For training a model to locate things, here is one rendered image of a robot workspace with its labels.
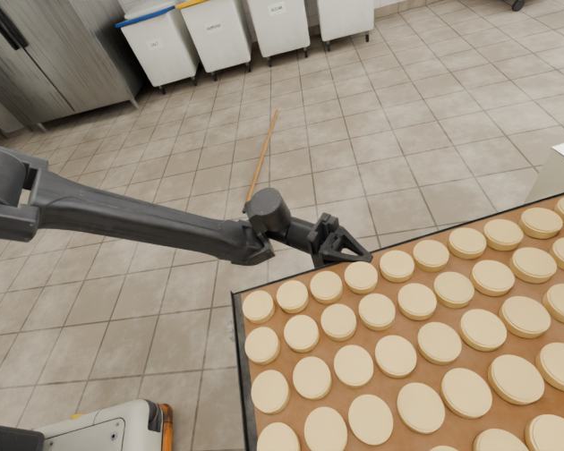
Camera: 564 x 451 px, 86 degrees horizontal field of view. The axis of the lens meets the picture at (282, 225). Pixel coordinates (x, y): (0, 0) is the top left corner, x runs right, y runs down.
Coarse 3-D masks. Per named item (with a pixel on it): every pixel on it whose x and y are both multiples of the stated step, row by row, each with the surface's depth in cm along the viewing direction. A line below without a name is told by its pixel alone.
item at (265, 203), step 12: (264, 192) 53; (276, 192) 52; (252, 204) 52; (264, 204) 51; (276, 204) 51; (252, 216) 51; (264, 216) 51; (276, 216) 51; (288, 216) 54; (264, 228) 55; (276, 228) 54; (264, 240) 56; (264, 252) 57; (252, 264) 59
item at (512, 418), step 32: (480, 224) 50; (480, 256) 47; (384, 288) 47; (512, 288) 43; (544, 288) 42; (288, 320) 47; (416, 320) 43; (448, 320) 42; (288, 352) 44; (320, 352) 43; (416, 352) 40; (480, 352) 39; (512, 352) 38; (384, 384) 39; (544, 384) 35; (256, 416) 40; (288, 416) 39; (448, 416) 35; (512, 416) 34; (352, 448) 36; (384, 448) 35; (416, 448) 34
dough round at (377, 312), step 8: (368, 296) 45; (376, 296) 44; (384, 296) 44; (360, 304) 44; (368, 304) 44; (376, 304) 44; (384, 304) 43; (392, 304) 43; (360, 312) 44; (368, 312) 43; (376, 312) 43; (384, 312) 43; (392, 312) 42; (368, 320) 42; (376, 320) 42; (384, 320) 42; (392, 320) 42; (376, 328) 43; (384, 328) 43
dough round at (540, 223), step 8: (536, 208) 47; (544, 208) 47; (528, 216) 47; (536, 216) 47; (544, 216) 46; (552, 216) 46; (520, 224) 48; (528, 224) 46; (536, 224) 46; (544, 224) 46; (552, 224) 45; (560, 224) 45; (528, 232) 46; (536, 232) 46; (544, 232) 45; (552, 232) 45
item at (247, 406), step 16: (512, 208) 50; (464, 224) 51; (304, 272) 52; (256, 288) 53; (240, 304) 51; (240, 320) 49; (240, 336) 48; (240, 352) 46; (240, 368) 44; (240, 384) 42; (240, 400) 41; (256, 432) 39; (256, 448) 38
